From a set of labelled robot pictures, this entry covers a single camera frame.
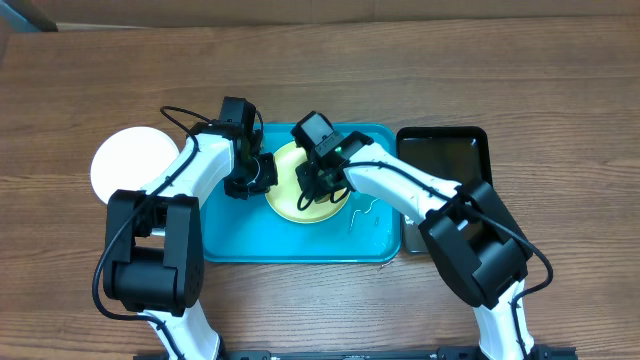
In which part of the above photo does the yellow-green plate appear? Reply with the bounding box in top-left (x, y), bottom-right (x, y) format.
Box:
top-left (266, 141), bottom-right (350, 224)

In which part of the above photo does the white plate with ketchup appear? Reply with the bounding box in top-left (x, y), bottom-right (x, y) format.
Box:
top-left (89, 126), bottom-right (179, 204)

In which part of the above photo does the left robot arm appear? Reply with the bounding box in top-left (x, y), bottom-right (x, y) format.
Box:
top-left (92, 120), bottom-right (275, 359)

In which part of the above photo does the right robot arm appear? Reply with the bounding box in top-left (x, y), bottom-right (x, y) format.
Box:
top-left (291, 130), bottom-right (534, 359)

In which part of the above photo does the teal plastic tray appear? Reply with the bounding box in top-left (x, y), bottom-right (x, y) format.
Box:
top-left (198, 122), bottom-right (403, 265)

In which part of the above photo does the black water tray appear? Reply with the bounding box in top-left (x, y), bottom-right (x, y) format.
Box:
top-left (395, 125), bottom-right (502, 255)

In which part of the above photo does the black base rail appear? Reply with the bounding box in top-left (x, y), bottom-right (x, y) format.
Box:
top-left (132, 345), bottom-right (579, 360)

